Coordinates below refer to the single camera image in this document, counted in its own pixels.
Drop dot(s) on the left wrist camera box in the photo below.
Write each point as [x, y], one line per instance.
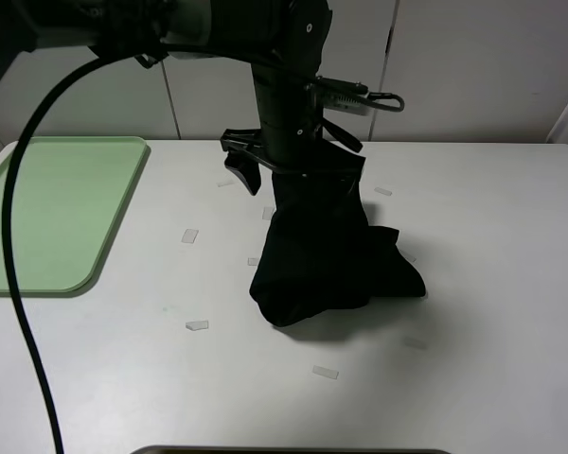
[352, 97]

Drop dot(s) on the black short sleeve shirt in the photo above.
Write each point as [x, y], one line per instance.
[320, 251]

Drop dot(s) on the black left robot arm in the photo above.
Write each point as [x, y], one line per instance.
[281, 40]

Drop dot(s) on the clear tape piece far right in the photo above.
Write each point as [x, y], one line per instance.
[383, 191]

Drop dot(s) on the green plastic tray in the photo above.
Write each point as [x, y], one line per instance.
[70, 197]

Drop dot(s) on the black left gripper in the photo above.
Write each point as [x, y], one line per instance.
[325, 149]

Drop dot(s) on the clear tape piece front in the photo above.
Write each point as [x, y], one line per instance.
[325, 372]

